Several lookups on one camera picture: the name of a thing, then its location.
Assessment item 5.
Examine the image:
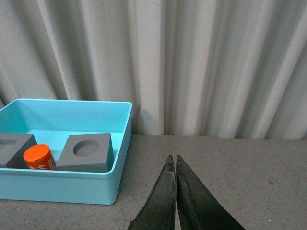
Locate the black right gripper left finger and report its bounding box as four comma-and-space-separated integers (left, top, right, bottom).
128, 155, 177, 230

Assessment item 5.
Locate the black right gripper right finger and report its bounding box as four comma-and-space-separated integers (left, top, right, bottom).
176, 155, 244, 230

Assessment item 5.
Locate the gray cube with round hole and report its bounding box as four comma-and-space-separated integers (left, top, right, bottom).
57, 133, 114, 173

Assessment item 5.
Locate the orange cylinder with white numbers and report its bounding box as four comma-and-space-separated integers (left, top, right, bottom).
23, 144, 57, 170

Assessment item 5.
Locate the gray cube with square hole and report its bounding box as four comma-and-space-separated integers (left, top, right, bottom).
0, 133, 37, 169

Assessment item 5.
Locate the light blue plastic box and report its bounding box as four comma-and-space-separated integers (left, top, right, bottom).
0, 99, 132, 205

